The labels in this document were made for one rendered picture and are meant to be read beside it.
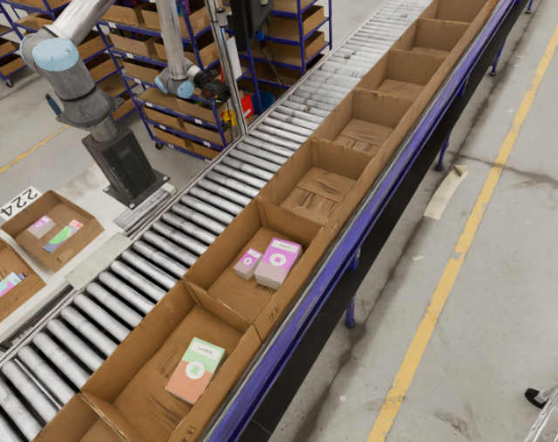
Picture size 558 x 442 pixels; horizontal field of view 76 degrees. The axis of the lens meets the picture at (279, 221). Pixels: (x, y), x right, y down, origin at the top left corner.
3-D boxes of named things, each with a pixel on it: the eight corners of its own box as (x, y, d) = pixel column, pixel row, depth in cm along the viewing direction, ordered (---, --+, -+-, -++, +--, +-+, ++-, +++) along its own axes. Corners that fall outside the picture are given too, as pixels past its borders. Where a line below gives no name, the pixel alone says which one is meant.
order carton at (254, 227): (261, 224, 144) (254, 196, 131) (325, 254, 131) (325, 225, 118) (196, 301, 126) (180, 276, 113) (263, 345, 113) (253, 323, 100)
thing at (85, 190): (113, 155, 214) (110, 151, 211) (177, 190, 187) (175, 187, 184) (-59, 278, 169) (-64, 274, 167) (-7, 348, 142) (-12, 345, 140)
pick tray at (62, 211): (61, 202, 188) (50, 188, 181) (105, 229, 171) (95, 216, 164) (12, 239, 175) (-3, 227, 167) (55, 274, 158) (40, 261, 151)
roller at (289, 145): (246, 133, 208) (250, 138, 212) (325, 160, 185) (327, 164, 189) (250, 126, 208) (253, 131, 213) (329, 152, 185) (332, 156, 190)
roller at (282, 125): (267, 119, 219) (264, 114, 215) (343, 143, 196) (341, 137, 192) (262, 125, 218) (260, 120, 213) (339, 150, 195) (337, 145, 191)
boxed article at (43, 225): (33, 235, 175) (26, 230, 171) (50, 221, 179) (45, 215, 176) (39, 239, 172) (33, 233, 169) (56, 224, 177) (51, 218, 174)
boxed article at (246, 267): (236, 274, 130) (233, 267, 127) (253, 254, 135) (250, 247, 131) (247, 281, 128) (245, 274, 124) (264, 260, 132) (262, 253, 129)
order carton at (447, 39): (412, 46, 218) (417, 17, 205) (462, 54, 205) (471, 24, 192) (385, 79, 200) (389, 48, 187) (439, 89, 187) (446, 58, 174)
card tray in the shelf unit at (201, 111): (179, 109, 271) (175, 97, 263) (206, 89, 284) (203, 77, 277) (218, 124, 252) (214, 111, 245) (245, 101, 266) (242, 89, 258)
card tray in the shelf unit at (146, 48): (114, 46, 261) (107, 32, 253) (146, 29, 275) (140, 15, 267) (149, 57, 242) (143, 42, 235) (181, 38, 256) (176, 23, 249)
